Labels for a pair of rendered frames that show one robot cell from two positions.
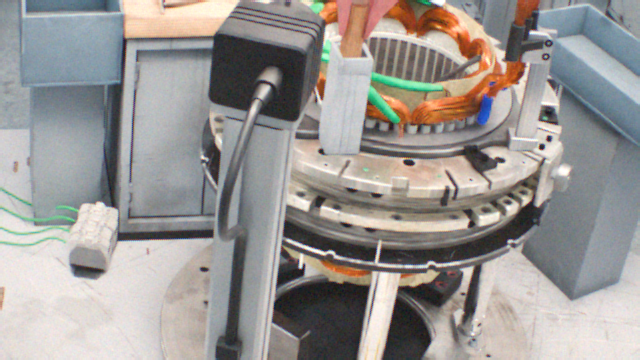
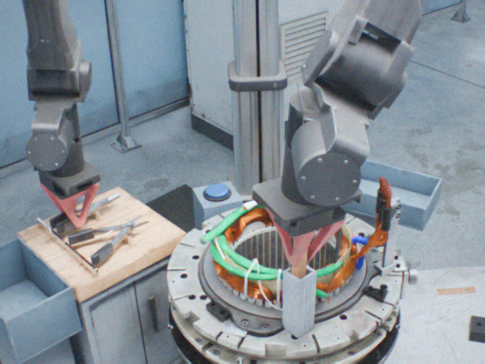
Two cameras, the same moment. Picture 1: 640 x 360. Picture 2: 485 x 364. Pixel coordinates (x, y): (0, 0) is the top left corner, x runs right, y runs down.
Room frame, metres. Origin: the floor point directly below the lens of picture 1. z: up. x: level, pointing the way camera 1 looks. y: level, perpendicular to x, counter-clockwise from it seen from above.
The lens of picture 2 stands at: (0.36, 0.29, 1.69)
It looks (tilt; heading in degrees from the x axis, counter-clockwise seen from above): 32 degrees down; 336
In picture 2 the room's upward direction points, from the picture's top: 2 degrees counter-clockwise
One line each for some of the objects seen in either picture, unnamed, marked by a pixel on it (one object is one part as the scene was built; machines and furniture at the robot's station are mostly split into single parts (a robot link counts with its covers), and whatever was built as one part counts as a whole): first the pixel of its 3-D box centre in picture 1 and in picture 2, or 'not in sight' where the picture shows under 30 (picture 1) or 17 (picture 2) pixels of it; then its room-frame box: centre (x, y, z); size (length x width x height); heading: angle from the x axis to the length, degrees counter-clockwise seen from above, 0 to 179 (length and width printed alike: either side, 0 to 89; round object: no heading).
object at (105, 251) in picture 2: not in sight; (101, 253); (1.16, 0.17, 1.09); 0.04 x 0.01 x 0.02; 123
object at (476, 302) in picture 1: (488, 258); not in sight; (1.03, -0.18, 0.91); 0.02 x 0.02 x 0.21
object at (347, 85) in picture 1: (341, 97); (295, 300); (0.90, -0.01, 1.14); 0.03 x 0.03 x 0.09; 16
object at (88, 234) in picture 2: not in sight; (81, 236); (1.22, 0.18, 1.09); 0.04 x 0.01 x 0.02; 93
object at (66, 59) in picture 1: (65, 92); (32, 345); (1.20, 0.30, 0.92); 0.17 x 0.11 x 0.28; 18
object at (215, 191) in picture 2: not in sight; (217, 190); (1.31, -0.08, 1.04); 0.04 x 0.04 x 0.01
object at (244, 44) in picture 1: (274, 50); not in sight; (0.53, 0.03, 1.37); 0.06 x 0.04 x 0.04; 170
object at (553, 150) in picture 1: (542, 170); (397, 277); (0.94, -0.19, 1.07); 0.04 x 0.02 x 0.05; 154
